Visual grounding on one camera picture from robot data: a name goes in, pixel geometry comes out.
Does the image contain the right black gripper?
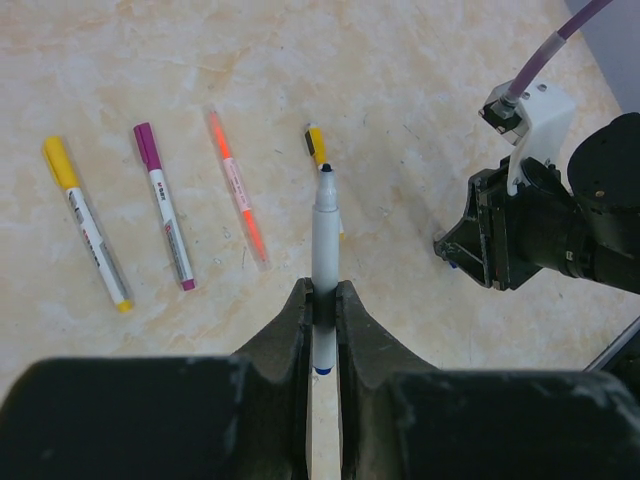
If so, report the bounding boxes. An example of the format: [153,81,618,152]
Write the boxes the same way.
[434,167,573,291]

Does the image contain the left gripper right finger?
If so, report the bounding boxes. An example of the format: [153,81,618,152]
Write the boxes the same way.
[336,281,639,479]

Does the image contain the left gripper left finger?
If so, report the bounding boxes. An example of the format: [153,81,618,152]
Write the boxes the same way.
[1,279,312,479]

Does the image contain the orange white pen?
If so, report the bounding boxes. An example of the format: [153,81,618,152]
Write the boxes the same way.
[208,110,269,269]

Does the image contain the white pen red marks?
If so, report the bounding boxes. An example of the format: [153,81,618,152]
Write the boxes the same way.
[148,169,195,291]

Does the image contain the yellow pen cap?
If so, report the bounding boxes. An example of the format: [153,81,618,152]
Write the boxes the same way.
[43,136,80,190]
[304,124,327,170]

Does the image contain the white pen yellow tip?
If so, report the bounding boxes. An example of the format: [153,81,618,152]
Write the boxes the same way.
[66,187,133,313]

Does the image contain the purple pen cap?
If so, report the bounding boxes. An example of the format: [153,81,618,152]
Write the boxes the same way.
[133,123,162,172]

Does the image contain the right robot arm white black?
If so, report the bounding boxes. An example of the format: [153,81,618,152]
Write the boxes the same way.
[434,112,639,293]

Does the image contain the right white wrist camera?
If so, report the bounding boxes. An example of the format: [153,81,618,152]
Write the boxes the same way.
[479,81,576,196]

